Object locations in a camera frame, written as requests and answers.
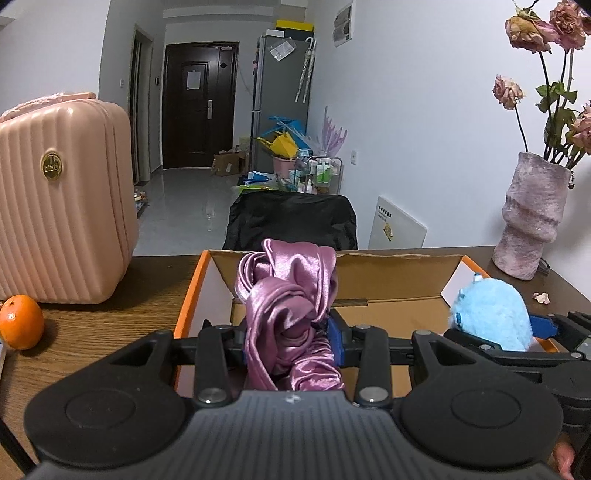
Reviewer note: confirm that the pile of colourful packets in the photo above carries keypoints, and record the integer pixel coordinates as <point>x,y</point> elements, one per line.
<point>258,182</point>

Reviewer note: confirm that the orange cardboard box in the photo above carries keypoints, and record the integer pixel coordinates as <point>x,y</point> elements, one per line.
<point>392,281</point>

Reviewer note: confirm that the white board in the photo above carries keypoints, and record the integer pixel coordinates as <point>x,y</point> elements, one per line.
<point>397,226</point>

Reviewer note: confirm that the blue plastic rack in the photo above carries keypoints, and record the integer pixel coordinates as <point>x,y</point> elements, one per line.
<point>286,127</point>

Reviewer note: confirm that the grey refrigerator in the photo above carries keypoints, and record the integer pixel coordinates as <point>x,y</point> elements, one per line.
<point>277,92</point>

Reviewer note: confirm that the purple feather wings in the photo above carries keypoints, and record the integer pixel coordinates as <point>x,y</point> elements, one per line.
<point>328,136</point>

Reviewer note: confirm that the pink bucket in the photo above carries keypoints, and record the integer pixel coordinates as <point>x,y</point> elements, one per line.
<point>284,165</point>

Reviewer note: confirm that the interior door frame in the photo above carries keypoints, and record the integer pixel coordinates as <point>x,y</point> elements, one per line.
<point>141,106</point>

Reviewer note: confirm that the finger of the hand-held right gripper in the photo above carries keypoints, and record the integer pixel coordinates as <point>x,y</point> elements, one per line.
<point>545,327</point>
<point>508,355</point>

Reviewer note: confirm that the pink ribbed suitcase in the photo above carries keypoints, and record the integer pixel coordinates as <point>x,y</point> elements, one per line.
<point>69,207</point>

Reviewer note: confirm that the pink textured vase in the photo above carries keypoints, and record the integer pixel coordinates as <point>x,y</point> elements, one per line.
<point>533,217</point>

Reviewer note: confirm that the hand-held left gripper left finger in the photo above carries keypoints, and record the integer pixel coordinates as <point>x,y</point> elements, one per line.
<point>217,350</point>

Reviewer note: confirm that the purple satin cloth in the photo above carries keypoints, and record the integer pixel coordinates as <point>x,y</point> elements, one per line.
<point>286,300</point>

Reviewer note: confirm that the white wall panel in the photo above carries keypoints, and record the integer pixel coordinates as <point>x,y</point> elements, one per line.
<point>343,25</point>

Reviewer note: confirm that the dried pink rose bouquet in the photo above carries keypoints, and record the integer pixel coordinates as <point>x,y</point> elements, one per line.
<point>558,92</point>

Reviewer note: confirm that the fallen dried petal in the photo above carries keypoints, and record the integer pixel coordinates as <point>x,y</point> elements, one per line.
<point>541,298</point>

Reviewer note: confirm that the yellow plastic container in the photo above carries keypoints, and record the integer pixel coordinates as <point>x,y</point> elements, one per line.
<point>281,146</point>

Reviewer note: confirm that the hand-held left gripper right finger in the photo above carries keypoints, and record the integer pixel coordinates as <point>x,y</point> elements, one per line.
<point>334,341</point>

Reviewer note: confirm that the white trolley with bottles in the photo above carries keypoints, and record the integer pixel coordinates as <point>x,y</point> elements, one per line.
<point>318,175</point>

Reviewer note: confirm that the clear plastic pouch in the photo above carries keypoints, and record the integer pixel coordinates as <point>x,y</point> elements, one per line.
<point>281,50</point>

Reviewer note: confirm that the blue plush toy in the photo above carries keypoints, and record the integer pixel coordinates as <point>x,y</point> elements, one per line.
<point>494,314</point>

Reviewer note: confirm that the orange fruit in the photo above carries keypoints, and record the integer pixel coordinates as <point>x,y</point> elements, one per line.
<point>21,323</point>

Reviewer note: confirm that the dark entrance door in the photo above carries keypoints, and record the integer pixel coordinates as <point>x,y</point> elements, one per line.
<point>198,120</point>

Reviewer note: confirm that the blue floor tray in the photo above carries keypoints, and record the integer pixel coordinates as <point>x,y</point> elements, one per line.
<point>140,201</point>

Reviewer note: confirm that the yellow and black box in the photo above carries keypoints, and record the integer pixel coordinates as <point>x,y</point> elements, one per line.
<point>295,26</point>

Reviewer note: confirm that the brown cardboard box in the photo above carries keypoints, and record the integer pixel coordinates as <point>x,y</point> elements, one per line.
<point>227,165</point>

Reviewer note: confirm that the person's right hand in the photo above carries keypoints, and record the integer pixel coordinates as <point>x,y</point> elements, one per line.
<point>564,459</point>

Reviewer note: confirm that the white wall socket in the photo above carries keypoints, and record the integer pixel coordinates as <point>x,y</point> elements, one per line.
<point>354,157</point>

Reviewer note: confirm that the white folded umbrella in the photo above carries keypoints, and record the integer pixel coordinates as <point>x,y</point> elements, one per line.
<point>305,69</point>

